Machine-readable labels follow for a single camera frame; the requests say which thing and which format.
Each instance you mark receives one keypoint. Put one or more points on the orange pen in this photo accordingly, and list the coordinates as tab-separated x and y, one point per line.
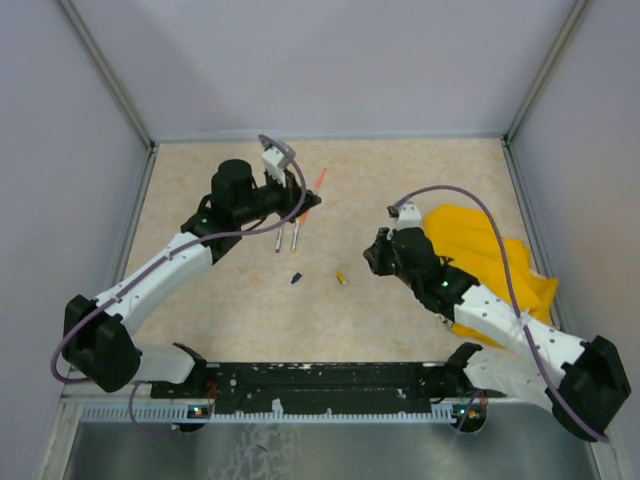
316	199

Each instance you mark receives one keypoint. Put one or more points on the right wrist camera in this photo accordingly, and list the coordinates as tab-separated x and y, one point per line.
405	216

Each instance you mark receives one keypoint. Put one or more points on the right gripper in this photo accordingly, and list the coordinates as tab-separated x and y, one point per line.
376	251

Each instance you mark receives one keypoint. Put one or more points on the white purple marker pen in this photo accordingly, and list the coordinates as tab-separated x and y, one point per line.
279	239

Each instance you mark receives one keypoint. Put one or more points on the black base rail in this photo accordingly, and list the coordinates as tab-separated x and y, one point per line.
318	388

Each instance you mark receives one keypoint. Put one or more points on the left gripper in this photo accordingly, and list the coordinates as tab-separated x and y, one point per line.
291	197

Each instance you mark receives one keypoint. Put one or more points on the white yellow marker pen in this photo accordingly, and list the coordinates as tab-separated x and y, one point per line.
295	236

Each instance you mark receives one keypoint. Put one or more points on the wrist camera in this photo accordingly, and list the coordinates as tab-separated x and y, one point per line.
405	216
276	159

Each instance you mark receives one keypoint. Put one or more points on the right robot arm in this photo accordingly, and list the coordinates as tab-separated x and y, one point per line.
582	383

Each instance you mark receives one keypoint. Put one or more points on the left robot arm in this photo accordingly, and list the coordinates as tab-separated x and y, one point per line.
98	332

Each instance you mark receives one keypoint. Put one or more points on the yellow cloth bag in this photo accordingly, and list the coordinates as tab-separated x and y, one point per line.
465	236

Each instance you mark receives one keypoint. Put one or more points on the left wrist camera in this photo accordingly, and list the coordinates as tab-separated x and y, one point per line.
276	159

